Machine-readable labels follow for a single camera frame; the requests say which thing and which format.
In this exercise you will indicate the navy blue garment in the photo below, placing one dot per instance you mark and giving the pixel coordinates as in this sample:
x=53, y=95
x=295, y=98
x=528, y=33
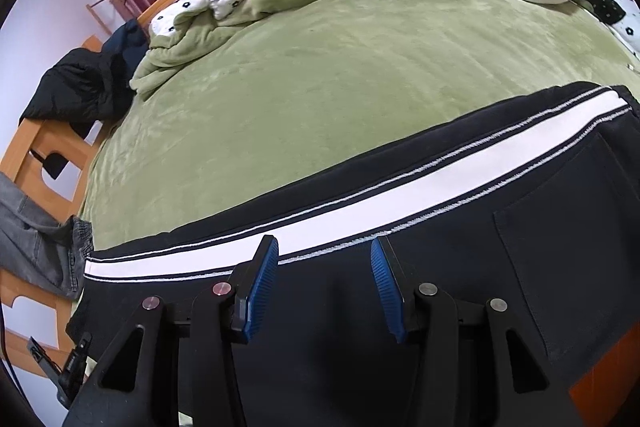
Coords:
x=130, y=42

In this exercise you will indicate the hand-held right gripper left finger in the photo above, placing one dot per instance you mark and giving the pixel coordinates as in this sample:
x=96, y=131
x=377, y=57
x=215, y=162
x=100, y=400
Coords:
x=260, y=288

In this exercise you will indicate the wooden bed frame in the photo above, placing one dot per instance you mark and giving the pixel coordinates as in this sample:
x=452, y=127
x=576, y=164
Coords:
x=30, y=147

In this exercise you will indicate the grey jeans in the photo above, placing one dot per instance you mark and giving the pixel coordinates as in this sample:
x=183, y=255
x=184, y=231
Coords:
x=35, y=232

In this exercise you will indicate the white strawberry print pillow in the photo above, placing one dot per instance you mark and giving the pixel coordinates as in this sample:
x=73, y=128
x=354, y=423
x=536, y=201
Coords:
x=607, y=7

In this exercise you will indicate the green bed sheet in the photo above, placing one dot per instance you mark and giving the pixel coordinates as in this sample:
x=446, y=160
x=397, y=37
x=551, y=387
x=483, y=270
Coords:
x=300, y=82

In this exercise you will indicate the wooden coat rack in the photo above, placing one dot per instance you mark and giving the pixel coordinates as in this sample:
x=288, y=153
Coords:
x=102, y=19

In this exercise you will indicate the black pants with white stripe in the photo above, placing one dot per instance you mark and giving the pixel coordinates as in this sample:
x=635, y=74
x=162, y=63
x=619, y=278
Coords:
x=550, y=232

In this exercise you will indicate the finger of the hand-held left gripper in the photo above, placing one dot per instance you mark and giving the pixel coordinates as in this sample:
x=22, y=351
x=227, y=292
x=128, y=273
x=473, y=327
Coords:
x=45, y=357
x=75, y=372

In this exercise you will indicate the black jacket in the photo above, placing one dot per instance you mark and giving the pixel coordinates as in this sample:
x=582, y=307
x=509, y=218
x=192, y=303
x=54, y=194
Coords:
x=70, y=87

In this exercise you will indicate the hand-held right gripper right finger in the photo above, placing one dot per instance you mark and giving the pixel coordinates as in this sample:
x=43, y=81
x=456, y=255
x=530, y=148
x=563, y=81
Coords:
x=386, y=288

